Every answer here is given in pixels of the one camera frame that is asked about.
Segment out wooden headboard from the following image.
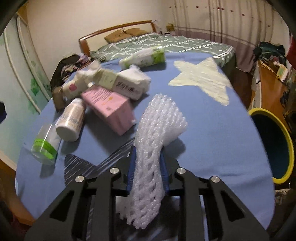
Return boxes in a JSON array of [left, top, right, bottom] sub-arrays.
[[79, 20, 156, 57]]

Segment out pink cardboard box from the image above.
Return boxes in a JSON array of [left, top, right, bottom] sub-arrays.
[[80, 85, 137, 136]]

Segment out wardrobe sliding door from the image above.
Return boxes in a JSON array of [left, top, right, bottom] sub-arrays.
[[0, 7, 52, 163]]

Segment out clothes heap on desk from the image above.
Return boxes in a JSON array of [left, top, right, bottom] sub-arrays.
[[253, 41, 287, 63]]

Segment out wooden desk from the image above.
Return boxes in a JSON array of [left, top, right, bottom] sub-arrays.
[[248, 60, 292, 130]]

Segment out bed with green plaid bedding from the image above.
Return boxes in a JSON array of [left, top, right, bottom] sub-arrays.
[[90, 33, 235, 67]]

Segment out white nightstand with clothes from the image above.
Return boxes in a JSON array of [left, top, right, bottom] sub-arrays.
[[50, 54, 93, 88]]

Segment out white tissue pack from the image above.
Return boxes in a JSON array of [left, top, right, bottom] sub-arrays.
[[113, 65, 151, 100]]

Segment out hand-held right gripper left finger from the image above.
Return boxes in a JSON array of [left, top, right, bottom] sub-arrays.
[[24, 146, 139, 241]]

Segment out small cream box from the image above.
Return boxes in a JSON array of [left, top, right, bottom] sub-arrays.
[[94, 69, 119, 90]]

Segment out beige bottle with white cap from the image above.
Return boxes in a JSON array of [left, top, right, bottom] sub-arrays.
[[55, 98, 87, 142]]

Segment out striped beige curtain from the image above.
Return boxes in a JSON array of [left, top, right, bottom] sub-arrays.
[[173, 0, 289, 72]]

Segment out brown cardboard box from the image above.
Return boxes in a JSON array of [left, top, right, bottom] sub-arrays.
[[52, 86, 66, 110]]

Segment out brown pillow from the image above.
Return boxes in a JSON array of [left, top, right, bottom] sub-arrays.
[[125, 28, 148, 37], [104, 30, 126, 43]]

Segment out green and white bottle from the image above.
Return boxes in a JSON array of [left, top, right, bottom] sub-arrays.
[[119, 46, 166, 69]]

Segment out yellow-rimmed bin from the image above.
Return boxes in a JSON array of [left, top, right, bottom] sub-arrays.
[[248, 108, 292, 184]]

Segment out clear cup with green lid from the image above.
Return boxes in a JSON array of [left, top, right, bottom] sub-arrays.
[[31, 123, 63, 165]]

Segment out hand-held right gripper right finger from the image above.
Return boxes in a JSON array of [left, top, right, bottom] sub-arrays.
[[159, 151, 270, 241]]

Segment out white foam fruit net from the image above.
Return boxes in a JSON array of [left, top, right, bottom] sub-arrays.
[[116, 94, 188, 230]]

